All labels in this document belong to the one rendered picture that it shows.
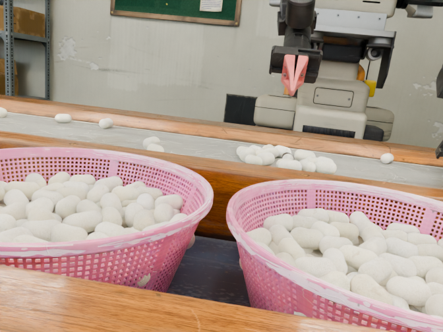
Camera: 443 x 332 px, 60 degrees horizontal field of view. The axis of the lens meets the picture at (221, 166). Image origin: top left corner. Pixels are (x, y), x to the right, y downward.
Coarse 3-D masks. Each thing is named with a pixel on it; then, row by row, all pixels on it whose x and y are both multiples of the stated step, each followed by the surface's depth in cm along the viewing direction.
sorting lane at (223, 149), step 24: (0, 120) 76; (24, 120) 79; (48, 120) 82; (120, 144) 65; (168, 144) 70; (192, 144) 73; (216, 144) 75; (240, 144) 78; (360, 168) 68; (384, 168) 70; (408, 168) 73; (432, 168) 76
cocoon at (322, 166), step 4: (320, 160) 60; (316, 164) 60; (320, 164) 60; (324, 164) 60; (328, 164) 59; (332, 164) 59; (316, 168) 60; (320, 168) 60; (324, 168) 59; (328, 168) 59; (332, 168) 59; (336, 168) 60; (316, 172) 61; (320, 172) 60; (324, 172) 60; (328, 172) 60; (332, 172) 59
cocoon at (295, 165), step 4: (284, 160) 57; (288, 160) 57; (292, 160) 58; (280, 164) 57; (284, 164) 56; (288, 164) 56; (292, 164) 57; (296, 164) 57; (300, 164) 57; (288, 168) 56; (292, 168) 57; (296, 168) 57; (300, 168) 57
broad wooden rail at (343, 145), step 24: (0, 96) 93; (72, 120) 85; (96, 120) 84; (120, 120) 84; (144, 120) 84; (168, 120) 85; (192, 120) 89; (264, 144) 80; (288, 144) 80; (312, 144) 80; (336, 144) 80; (360, 144) 80; (384, 144) 83
